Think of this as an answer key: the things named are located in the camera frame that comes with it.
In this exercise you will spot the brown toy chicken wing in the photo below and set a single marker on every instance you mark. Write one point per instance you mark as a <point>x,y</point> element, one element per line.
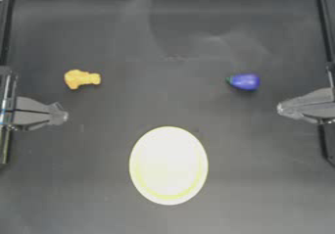
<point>81,78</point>

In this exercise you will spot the yellow plate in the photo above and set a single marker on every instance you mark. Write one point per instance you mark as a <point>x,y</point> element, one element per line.
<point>168,165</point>

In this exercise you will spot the blue toy eggplant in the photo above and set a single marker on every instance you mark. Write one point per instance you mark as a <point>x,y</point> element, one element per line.
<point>244,82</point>

